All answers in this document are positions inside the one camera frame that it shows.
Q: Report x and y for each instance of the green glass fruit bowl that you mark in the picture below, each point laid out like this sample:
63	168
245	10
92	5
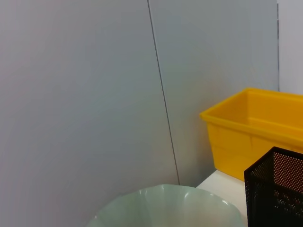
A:
165	208

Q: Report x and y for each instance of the black mesh pen holder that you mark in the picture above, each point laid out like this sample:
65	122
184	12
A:
267	196

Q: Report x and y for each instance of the yellow plastic storage bin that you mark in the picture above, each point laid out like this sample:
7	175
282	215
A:
239	142

